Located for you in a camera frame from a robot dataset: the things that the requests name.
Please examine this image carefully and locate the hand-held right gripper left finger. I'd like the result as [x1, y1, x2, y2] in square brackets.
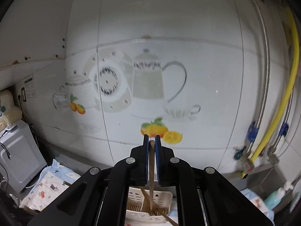
[28, 134, 149, 226]

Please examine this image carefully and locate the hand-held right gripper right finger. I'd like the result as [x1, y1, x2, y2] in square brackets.
[155, 135, 276, 226]

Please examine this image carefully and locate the beige plastic utensil holder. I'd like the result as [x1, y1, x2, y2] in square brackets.
[125, 185, 179, 226]

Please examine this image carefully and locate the row of wooden chopsticks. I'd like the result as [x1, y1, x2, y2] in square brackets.
[23, 180, 71, 216]

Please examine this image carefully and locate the cartoon printed cloth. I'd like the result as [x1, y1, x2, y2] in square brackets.
[20, 159, 276, 226]

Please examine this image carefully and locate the metal water valve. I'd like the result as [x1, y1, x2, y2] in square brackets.
[266, 145, 281, 166]

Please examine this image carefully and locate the teal soap bottle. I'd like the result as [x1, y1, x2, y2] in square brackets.
[263, 181, 295, 210]

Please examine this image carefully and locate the white microwave oven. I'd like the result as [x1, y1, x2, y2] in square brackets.
[0, 119, 48, 194]

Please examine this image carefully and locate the beige kitchen appliance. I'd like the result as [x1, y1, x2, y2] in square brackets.
[0, 89, 23, 133]

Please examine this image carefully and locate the teapot wall decal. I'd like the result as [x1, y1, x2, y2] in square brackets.
[52, 48, 202, 144]

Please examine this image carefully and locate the red handled water valve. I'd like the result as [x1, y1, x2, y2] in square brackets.
[232, 144, 257, 173]

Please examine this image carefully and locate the long braided metal hose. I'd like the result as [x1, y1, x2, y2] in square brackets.
[243, 0, 271, 147]

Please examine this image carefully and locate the yellow gas hose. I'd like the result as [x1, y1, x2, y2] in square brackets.
[241, 5, 301, 180]

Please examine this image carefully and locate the short braided metal hose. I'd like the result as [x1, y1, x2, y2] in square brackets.
[270, 91, 295, 151]

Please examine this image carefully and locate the white wall label sticker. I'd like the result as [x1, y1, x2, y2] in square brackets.
[22, 74, 37, 100]

